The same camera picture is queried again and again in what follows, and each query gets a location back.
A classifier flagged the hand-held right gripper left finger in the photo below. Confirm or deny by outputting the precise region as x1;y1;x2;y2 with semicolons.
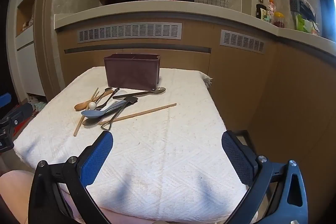
28;131;114;224

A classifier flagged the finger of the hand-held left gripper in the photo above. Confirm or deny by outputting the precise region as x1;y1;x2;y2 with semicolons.
0;93;11;108
8;103;33;130

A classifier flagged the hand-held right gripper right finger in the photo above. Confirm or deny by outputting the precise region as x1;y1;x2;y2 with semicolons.
221;130;309;224

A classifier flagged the blue-grey spoon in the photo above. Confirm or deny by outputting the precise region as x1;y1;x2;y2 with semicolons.
80;101;127;119

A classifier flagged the wooden chopstick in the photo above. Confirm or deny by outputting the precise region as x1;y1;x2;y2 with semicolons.
73;87;99;137
99;103;177;125

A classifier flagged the wooden spoon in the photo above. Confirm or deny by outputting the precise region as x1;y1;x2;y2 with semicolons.
74;91;107;111

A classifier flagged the black wire-handled spatula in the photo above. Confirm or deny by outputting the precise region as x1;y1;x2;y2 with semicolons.
100;96;139;131

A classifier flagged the small dark metal spoon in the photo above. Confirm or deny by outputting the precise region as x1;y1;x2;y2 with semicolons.
95;87;112;104

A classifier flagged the dark long-handled spoon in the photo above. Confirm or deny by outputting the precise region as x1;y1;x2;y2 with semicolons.
112;87;167;99

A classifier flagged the brown utensil holder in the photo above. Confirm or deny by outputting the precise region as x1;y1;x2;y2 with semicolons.
103;54;161;91

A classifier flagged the person's leg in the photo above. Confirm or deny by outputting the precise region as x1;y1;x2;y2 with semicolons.
0;170;35;224

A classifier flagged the white woven cloth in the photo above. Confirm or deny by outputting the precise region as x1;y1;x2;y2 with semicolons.
13;66;249;222

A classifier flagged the short grey vent grille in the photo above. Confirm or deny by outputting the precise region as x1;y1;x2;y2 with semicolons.
220;29;266;55

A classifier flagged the long grey vent grille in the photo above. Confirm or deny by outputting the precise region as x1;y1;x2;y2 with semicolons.
77;22;182;43

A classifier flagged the jar with yellow lid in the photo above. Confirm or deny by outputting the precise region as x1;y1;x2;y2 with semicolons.
273;12;285;28

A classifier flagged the dark sauce bottle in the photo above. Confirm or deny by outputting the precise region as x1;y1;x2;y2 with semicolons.
256;4;268;20

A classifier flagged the green plastic bag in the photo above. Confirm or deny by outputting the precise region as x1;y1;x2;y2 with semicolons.
295;14;320;36

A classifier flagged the orange-capped bottle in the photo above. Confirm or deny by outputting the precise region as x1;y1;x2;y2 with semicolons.
267;0;276;18

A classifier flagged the beige kitchen counter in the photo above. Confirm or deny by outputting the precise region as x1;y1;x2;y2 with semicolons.
54;0;336;57

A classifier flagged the open wall shelf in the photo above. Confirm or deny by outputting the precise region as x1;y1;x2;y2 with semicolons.
15;0;38;39

